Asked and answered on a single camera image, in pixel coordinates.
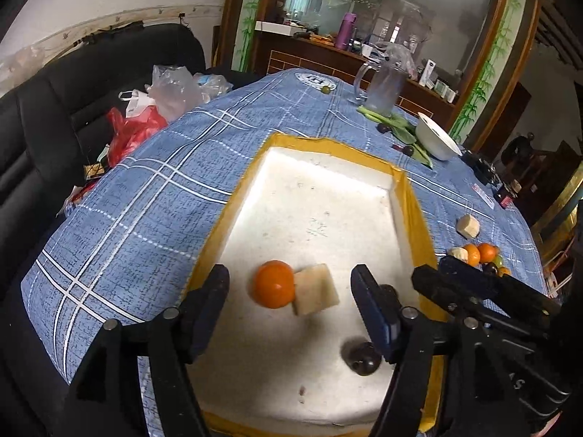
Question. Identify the small pale peeled fruit chunk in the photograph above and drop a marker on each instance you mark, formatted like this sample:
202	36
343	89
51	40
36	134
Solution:
457	254

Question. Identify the purple bottle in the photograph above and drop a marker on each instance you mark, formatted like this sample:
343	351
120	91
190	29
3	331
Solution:
346	31

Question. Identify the crumpled packets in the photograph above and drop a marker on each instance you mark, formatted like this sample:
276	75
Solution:
73	198

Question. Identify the clear glass pitcher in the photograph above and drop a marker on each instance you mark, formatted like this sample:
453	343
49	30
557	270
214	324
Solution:
385	86

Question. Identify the white foam box yellow tape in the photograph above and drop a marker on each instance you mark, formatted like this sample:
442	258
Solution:
319	218

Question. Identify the dark snack packet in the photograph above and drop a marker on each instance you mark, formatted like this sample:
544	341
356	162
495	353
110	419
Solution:
93	170

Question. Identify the large pale peeled fruit chunk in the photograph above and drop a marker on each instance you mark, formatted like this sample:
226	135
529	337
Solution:
468	226

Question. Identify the wooden cabinet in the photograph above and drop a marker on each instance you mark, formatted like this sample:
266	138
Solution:
319	57

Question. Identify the green leafy vegetable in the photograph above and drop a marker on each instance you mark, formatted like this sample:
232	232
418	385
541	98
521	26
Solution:
401	128

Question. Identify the white plastic bag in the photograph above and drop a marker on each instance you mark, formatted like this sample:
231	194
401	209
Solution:
134	102

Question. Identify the white bowl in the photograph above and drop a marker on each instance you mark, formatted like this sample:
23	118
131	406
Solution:
435	139

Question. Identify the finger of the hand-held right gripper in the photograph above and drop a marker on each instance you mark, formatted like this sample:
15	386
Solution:
501	287
437	287

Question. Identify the blue plaid tablecloth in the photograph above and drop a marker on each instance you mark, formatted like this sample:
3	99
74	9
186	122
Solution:
159	191

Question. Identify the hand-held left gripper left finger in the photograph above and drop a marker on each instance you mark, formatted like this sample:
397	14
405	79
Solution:
210	307

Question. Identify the white jars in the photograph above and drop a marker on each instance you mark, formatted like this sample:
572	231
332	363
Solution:
445	90

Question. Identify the black object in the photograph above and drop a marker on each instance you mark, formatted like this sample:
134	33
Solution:
480	166

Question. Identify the bluish clear plastic bag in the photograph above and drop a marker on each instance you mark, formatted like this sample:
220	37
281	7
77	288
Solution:
212	83

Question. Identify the white tube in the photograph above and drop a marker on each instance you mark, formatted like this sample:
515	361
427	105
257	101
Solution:
428	73

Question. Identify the white strip packet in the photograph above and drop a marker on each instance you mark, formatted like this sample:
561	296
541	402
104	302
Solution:
483	195

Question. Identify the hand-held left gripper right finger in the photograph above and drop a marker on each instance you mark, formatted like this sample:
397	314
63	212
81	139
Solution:
378	314

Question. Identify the black leather sofa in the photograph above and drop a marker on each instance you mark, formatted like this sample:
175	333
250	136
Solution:
45	123

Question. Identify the small dark bottle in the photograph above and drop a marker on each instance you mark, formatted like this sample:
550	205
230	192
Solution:
504	195

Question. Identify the red plastic bag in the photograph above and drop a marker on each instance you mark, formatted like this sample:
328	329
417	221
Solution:
132	132

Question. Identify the wall mirror bamboo frame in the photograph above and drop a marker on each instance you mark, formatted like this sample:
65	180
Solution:
387	9

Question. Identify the white flat box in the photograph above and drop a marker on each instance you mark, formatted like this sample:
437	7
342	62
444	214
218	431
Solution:
275	27

